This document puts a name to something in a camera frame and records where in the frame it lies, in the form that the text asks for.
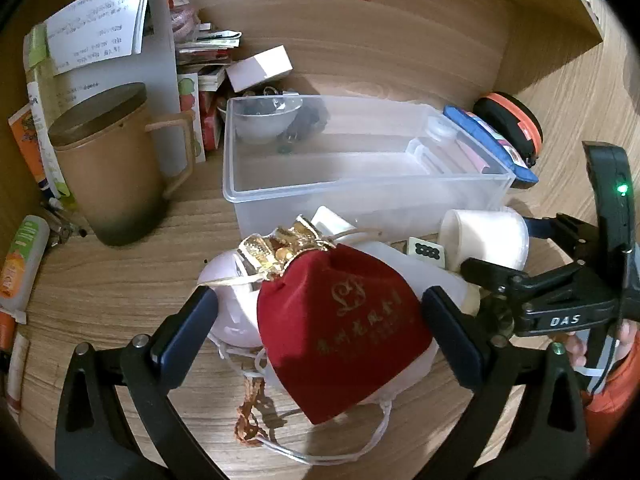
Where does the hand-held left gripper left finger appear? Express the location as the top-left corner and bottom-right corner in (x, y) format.
(54, 285), (221, 480)

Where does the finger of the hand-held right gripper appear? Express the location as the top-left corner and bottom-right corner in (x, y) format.
(460, 257), (526, 307)
(520, 213), (608, 267)

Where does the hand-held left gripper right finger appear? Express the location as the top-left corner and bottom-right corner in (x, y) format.
(421, 285), (591, 480)

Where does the white cylinder jar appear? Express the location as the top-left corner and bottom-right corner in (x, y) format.
(439, 207), (530, 273)

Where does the mahjong tile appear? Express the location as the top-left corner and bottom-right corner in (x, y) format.
(406, 236), (445, 267)

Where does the brown braided cord with beads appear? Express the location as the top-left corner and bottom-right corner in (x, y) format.
(235, 375), (269, 447)

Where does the white face mask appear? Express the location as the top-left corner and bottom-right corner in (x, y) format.
(215, 241), (481, 463)

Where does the red velvet drawstring pouch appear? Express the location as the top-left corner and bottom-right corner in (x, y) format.
(237, 215), (435, 425)

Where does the clear plastic storage box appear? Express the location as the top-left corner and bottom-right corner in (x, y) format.
(222, 94), (516, 247)

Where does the person's right forearm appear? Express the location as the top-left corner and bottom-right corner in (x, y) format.
(584, 360), (640, 461)

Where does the person's right hand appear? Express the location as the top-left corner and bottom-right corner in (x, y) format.
(565, 319), (640, 377)

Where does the pink flat item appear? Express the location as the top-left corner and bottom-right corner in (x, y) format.
(456, 141), (490, 173)

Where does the black orange round case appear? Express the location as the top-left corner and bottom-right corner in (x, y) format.
(472, 91), (544, 168)

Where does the blue zip pouch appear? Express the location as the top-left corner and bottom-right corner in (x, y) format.
(442, 105), (540, 190)

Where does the white plastic piece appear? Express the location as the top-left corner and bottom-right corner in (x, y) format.
(311, 205), (353, 237)

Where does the white red packet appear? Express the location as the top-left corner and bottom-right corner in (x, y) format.
(5, 332), (31, 413)

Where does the orange green tube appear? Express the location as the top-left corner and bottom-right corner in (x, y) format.
(0, 215), (51, 326)

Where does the brown mug with lid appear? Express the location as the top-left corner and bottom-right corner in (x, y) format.
(46, 82), (197, 247)

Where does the small white bowl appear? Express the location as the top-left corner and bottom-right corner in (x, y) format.
(232, 96), (303, 144)

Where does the fruit sticker sheet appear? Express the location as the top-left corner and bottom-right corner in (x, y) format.
(176, 72), (207, 163)

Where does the orange book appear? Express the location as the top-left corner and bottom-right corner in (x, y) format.
(7, 102), (56, 187)

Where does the white pink cardboard box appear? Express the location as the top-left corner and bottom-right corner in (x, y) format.
(225, 45), (293, 93)

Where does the stack of paper packets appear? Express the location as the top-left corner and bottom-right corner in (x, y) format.
(175, 30), (243, 92)

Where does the green white packet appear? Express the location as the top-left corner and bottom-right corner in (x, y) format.
(22, 25), (77, 211)

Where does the pink coiled cord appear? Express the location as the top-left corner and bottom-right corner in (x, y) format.
(167, 0), (201, 43)

